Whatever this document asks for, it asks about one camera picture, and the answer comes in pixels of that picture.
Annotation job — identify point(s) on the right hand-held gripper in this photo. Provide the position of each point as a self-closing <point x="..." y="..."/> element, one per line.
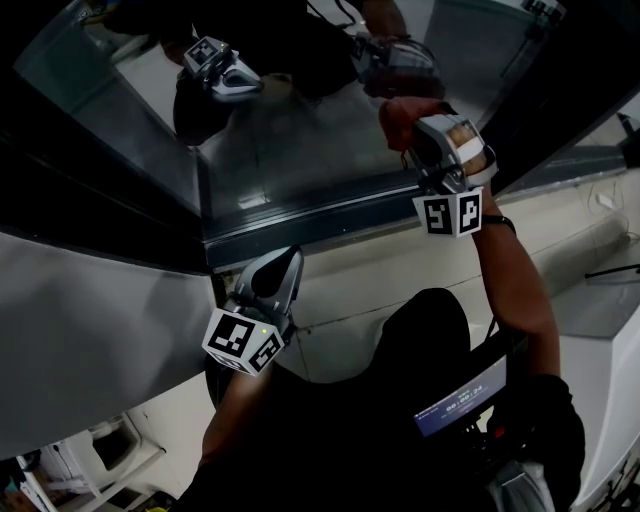
<point x="450" y="210"/>

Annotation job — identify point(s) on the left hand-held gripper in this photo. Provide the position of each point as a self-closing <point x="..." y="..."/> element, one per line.
<point x="227" y="337"/>

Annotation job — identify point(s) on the dark red cloth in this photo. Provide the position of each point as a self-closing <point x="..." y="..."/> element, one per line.
<point x="400" y="125"/>

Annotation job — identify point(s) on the clear window glass pane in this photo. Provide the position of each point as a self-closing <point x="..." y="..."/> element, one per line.
<point x="310" y="150"/>

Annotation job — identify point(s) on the person's left forearm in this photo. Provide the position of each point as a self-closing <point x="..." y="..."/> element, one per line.
<point x="232" y="415"/>

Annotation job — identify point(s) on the person's right forearm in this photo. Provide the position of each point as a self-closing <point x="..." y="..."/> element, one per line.
<point x="520" y="290"/>

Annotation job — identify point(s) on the person's right hand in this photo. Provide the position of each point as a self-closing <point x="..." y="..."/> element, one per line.
<point x="462" y="137"/>

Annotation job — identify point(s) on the person's black trousers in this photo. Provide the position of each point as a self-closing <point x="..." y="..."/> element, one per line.
<point x="430" y="325"/>

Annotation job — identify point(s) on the white power adapter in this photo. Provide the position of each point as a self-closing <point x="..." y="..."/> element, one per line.
<point x="606" y="201"/>

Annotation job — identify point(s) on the black curved tool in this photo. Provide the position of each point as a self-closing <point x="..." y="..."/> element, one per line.
<point x="615" y="272"/>

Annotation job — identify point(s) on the chest-mounted display screen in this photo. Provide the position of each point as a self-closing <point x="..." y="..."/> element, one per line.
<point x="460" y="400"/>

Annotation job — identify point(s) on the white low cabinet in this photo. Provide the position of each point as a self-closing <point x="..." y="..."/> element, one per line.
<point x="610" y="400"/>

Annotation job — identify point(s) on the grey chest harness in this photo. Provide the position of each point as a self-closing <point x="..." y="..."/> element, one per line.
<point x="520" y="487"/>

